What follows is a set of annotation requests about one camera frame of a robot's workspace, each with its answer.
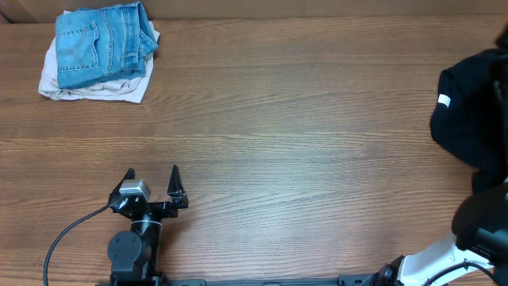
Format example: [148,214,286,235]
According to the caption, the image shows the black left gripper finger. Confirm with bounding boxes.
[109,168,136,199]
[167,165,188,208]

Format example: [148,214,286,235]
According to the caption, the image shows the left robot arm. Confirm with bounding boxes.
[107,166,189,286]

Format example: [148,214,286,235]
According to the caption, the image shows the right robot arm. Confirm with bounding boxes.
[362,183,507,286]

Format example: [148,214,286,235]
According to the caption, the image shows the folded white cloth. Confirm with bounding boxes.
[38,21,160,103]

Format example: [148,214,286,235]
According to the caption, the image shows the folded blue denim jeans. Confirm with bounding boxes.
[56,2,158,89]

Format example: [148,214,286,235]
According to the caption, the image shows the black garment pile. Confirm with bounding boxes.
[429,31,507,194]

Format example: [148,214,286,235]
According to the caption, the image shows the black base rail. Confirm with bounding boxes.
[106,274,369,286]

